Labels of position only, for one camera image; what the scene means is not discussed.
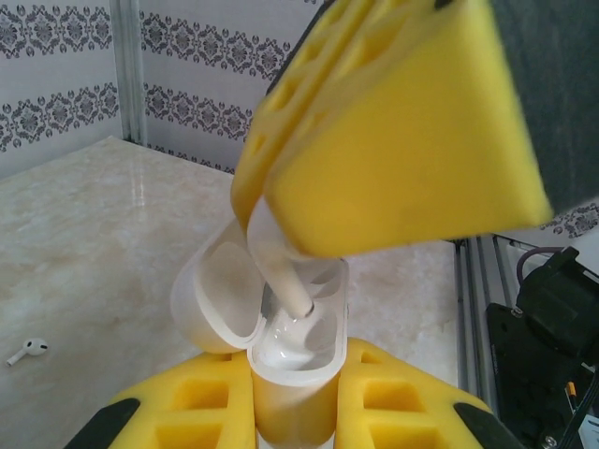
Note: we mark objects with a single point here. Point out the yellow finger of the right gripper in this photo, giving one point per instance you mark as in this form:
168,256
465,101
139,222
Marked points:
290,107
412,154

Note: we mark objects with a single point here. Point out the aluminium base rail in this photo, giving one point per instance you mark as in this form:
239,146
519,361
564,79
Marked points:
477,304

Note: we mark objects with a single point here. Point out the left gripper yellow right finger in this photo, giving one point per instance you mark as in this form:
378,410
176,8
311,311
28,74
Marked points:
402,402

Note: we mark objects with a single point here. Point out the white earbud charging case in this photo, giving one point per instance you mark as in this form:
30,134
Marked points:
299,402

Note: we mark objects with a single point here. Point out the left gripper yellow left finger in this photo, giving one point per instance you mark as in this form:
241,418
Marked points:
187,402

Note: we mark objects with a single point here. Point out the aluminium corner frame post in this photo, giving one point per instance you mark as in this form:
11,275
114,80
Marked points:
131,70

